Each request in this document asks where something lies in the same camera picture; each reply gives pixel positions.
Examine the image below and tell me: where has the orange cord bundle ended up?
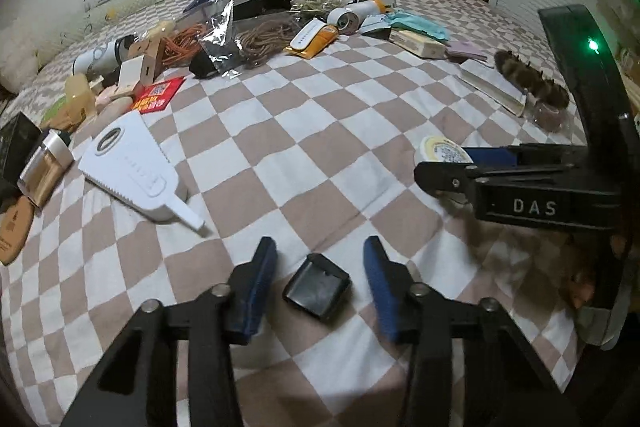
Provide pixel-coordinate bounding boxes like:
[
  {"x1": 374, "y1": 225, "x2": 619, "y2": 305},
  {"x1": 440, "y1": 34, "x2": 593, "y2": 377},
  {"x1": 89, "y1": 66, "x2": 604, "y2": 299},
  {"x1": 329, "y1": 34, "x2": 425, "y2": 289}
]
[{"x1": 160, "y1": 24, "x2": 206, "y2": 68}]

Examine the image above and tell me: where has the stack of ruled paper sheets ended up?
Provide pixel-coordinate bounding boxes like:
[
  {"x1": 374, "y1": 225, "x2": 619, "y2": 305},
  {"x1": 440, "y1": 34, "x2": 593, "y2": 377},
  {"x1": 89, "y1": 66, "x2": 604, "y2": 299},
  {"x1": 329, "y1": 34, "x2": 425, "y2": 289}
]
[{"x1": 457, "y1": 59, "x2": 528, "y2": 118}]

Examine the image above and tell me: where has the small white slotted box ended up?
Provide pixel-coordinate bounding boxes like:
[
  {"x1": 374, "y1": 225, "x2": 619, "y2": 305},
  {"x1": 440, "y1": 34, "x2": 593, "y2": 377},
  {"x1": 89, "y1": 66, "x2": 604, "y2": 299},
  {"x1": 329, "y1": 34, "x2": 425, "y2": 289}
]
[{"x1": 117, "y1": 59, "x2": 156, "y2": 98}]

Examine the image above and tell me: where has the clear bag of tan cord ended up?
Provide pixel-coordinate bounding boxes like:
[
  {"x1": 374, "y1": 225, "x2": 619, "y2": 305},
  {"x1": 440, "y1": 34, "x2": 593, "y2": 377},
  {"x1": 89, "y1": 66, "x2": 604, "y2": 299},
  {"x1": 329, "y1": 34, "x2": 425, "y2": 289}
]
[{"x1": 290, "y1": 0, "x2": 346, "y2": 15}]

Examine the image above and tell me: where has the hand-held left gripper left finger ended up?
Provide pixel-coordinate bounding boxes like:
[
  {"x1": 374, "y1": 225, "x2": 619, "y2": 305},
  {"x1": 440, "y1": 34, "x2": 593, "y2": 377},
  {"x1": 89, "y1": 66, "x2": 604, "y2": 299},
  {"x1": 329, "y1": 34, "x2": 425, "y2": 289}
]
[{"x1": 60, "y1": 236, "x2": 278, "y2": 427}]

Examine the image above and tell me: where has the white bottle orange cap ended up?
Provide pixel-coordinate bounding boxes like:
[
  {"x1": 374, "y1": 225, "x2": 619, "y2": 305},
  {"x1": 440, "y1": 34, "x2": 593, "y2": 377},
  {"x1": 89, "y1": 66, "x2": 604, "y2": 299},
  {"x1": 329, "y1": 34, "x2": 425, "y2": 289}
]
[{"x1": 350, "y1": 0, "x2": 387, "y2": 20}]

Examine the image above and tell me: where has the gold and silver bottle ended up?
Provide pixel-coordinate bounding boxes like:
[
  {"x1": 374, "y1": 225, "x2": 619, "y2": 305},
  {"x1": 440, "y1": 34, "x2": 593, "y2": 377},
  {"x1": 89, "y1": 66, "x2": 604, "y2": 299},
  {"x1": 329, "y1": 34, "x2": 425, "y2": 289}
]
[{"x1": 17, "y1": 129, "x2": 75, "y2": 208}]

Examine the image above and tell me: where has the black glossy box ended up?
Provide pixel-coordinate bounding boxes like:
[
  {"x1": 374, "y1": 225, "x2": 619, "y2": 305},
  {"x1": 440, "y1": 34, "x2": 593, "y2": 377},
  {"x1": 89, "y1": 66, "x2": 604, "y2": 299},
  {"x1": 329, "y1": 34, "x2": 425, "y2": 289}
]
[{"x1": 0, "y1": 112, "x2": 43, "y2": 180}]

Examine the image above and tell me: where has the purple notebook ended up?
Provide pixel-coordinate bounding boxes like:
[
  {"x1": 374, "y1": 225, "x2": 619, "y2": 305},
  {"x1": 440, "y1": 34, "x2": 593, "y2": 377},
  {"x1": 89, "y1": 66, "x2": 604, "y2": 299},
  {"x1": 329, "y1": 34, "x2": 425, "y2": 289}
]
[{"x1": 445, "y1": 39, "x2": 488, "y2": 65}]

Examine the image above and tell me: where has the white cylinder bottle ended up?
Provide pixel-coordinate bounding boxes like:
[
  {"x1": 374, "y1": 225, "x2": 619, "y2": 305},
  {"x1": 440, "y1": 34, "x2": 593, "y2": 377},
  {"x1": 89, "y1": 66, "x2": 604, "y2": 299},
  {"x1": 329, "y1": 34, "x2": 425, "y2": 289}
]
[{"x1": 71, "y1": 36, "x2": 141, "y2": 78}]

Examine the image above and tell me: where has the checkered blanket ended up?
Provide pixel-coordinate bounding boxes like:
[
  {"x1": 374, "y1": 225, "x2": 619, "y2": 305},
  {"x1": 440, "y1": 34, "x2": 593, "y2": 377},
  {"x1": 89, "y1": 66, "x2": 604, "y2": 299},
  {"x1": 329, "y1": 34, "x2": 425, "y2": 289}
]
[{"x1": 0, "y1": 0, "x2": 601, "y2": 427}]

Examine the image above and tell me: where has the round cream tin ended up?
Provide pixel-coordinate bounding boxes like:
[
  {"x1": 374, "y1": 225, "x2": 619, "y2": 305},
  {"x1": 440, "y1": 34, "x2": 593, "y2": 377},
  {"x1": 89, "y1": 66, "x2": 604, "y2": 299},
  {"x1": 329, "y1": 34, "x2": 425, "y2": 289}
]
[{"x1": 414, "y1": 134, "x2": 473, "y2": 208}]

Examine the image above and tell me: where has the black square case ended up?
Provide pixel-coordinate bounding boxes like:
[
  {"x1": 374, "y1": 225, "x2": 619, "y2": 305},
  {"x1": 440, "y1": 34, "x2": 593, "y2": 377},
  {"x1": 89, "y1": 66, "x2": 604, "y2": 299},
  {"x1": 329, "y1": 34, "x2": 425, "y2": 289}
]
[{"x1": 282, "y1": 253, "x2": 352, "y2": 322}]

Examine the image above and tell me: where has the red printed card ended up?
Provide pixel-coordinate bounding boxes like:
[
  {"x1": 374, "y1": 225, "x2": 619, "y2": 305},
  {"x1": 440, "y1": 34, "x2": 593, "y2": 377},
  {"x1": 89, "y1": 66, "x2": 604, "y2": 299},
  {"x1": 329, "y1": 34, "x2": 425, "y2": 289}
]
[{"x1": 129, "y1": 77, "x2": 187, "y2": 114}]

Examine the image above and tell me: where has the brown furry hair claw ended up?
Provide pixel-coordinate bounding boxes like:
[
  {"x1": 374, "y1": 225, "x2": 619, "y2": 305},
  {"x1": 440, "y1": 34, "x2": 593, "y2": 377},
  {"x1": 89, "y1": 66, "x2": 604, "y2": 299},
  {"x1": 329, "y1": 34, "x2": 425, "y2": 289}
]
[{"x1": 494, "y1": 49, "x2": 571, "y2": 108}]

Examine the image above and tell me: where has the white tape roll silver core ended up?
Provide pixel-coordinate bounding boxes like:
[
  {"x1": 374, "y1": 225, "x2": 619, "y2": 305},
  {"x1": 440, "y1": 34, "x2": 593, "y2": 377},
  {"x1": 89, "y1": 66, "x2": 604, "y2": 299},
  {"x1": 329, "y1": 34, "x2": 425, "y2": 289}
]
[{"x1": 327, "y1": 6, "x2": 368, "y2": 35}]

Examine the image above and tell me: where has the cream tissue pack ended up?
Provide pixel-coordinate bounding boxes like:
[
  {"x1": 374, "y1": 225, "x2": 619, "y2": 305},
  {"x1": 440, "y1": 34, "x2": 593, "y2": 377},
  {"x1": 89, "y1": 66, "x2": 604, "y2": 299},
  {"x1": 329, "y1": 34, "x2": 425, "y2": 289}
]
[{"x1": 389, "y1": 29, "x2": 448, "y2": 58}]

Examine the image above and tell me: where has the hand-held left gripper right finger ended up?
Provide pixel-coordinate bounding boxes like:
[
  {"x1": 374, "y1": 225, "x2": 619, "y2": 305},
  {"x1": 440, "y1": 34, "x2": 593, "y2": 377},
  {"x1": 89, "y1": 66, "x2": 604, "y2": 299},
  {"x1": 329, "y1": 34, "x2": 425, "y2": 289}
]
[{"x1": 363, "y1": 236, "x2": 581, "y2": 427}]

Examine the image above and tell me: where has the light wooden block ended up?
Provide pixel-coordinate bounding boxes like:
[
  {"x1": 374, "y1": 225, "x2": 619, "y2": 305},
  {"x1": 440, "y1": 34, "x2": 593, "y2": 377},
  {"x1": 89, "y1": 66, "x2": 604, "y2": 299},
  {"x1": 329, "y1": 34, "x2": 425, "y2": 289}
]
[{"x1": 129, "y1": 21, "x2": 177, "y2": 82}]

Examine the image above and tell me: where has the small round cup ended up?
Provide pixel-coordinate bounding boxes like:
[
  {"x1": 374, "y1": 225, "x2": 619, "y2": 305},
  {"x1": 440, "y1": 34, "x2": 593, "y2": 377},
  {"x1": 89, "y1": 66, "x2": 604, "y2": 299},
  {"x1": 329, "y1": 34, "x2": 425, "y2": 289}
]
[{"x1": 531, "y1": 99, "x2": 572, "y2": 132}]

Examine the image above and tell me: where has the oval wooden tag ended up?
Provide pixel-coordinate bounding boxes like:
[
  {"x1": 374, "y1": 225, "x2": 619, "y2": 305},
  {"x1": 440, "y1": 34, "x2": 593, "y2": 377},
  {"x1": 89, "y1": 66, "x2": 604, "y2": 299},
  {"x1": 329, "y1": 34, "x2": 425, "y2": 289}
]
[{"x1": 0, "y1": 197, "x2": 35, "y2": 265}]

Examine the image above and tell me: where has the orange tube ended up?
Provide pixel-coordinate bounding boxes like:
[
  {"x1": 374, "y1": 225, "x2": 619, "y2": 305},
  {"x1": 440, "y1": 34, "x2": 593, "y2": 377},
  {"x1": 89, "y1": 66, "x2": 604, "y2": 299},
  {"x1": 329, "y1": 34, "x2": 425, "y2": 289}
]
[{"x1": 285, "y1": 24, "x2": 341, "y2": 59}]

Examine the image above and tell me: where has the beige oval sponge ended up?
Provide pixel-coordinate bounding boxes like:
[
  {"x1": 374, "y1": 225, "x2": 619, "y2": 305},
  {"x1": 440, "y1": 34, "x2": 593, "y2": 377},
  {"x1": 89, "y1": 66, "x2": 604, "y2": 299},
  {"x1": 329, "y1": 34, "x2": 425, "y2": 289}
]
[{"x1": 95, "y1": 87, "x2": 136, "y2": 120}]

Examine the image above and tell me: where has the white perforated strap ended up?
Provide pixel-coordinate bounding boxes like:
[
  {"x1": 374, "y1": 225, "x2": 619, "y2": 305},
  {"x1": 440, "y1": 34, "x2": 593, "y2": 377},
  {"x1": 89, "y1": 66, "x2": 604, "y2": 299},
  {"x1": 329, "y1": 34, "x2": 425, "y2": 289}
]
[{"x1": 289, "y1": 19, "x2": 326, "y2": 52}]

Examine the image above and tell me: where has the teal cloth mask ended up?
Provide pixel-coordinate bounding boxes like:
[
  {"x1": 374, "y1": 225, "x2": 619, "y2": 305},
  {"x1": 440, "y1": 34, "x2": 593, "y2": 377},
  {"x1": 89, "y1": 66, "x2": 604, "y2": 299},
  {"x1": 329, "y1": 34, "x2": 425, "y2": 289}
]
[{"x1": 385, "y1": 9, "x2": 451, "y2": 42}]

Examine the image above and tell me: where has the yellow translucent block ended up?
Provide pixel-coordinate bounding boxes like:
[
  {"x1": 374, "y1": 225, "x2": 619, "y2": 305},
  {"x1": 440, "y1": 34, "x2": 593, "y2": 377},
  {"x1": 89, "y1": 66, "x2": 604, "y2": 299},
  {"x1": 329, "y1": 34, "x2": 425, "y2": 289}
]
[{"x1": 65, "y1": 74, "x2": 98, "y2": 118}]

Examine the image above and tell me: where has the small black card box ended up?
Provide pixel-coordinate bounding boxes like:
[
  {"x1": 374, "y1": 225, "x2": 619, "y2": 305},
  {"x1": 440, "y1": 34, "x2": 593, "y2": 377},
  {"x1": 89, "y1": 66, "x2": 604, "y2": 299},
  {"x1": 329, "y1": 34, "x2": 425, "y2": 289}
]
[{"x1": 360, "y1": 24, "x2": 391, "y2": 42}]

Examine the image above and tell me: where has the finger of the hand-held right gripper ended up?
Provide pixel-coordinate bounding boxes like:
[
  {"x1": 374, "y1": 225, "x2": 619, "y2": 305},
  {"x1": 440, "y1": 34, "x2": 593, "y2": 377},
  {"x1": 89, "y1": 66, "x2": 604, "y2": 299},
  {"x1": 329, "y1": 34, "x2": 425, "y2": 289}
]
[
  {"x1": 414, "y1": 161, "x2": 576, "y2": 204},
  {"x1": 462, "y1": 145, "x2": 586, "y2": 168}
]

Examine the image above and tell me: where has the white pillow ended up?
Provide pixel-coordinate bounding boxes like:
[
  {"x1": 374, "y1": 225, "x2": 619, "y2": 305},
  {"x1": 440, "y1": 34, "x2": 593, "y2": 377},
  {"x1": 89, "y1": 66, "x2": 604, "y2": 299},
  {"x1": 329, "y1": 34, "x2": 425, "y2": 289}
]
[{"x1": 0, "y1": 49, "x2": 41, "y2": 90}]

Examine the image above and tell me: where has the white toothed dispenser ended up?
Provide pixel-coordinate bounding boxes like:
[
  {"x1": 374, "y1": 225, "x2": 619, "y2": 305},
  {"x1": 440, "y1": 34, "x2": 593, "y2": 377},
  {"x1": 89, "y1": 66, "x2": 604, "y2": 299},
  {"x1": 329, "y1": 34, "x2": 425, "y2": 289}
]
[{"x1": 77, "y1": 113, "x2": 207, "y2": 233}]

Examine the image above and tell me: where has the small black pouch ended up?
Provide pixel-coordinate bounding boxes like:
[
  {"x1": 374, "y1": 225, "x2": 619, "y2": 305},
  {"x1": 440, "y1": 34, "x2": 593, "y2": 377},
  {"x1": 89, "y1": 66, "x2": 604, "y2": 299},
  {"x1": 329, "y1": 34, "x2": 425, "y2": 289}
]
[{"x1": 190, "y1": 52, "x2": 221, "y2": 80}]

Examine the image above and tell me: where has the person's right hand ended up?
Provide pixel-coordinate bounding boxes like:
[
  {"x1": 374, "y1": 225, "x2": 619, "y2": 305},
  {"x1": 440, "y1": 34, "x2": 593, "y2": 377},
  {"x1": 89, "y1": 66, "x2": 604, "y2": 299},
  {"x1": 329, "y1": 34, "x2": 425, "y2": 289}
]
[{"x1": 562, "y1": 252, "x2": 598, "y2": 310}]

